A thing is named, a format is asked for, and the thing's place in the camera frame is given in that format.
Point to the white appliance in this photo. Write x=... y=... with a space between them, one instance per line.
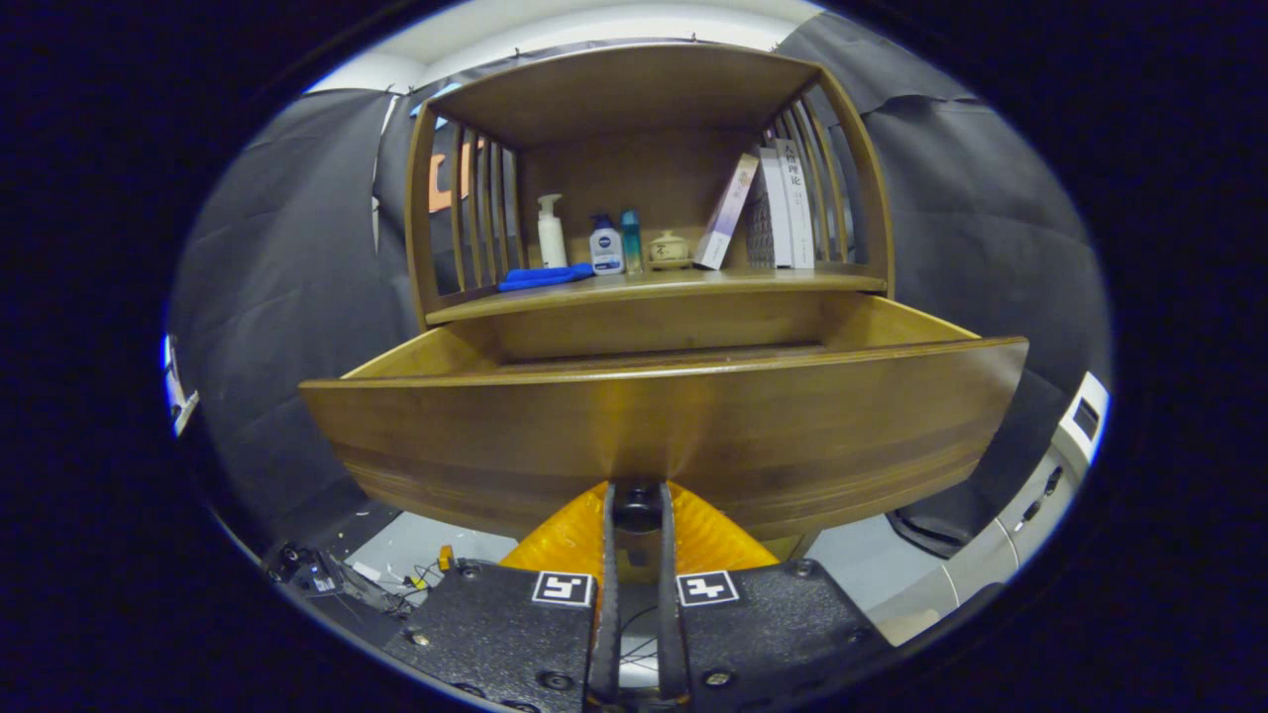
x=1020 y=515

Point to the white book black lettering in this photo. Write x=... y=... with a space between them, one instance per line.
x=797 y=208

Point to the cream lidded teacup with saucer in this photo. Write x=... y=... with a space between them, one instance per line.
x=669 y=251

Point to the wooden countertop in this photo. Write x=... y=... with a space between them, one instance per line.
x=693 y=284

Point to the white pump bottle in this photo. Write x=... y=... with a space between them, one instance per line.
x=552 y=243

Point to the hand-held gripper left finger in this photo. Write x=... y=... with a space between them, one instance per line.
x=495 y=634

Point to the wooden drawer with dark knob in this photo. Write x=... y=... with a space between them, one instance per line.
x=693 y=426

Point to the white lotion bottle blue cap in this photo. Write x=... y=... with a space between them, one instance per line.
x=605 y=253

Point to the teal slim bottle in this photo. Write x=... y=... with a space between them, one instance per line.
x=632 y=248

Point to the purple white book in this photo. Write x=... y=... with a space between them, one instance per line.
x=721 y=223

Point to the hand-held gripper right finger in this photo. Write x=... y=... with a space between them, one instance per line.
x=773 y=634

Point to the wooden cabinet with slatted shelf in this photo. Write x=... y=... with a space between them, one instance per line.
x=634 y=89

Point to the blue folded cloth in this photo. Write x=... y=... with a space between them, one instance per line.
x=540 y=279

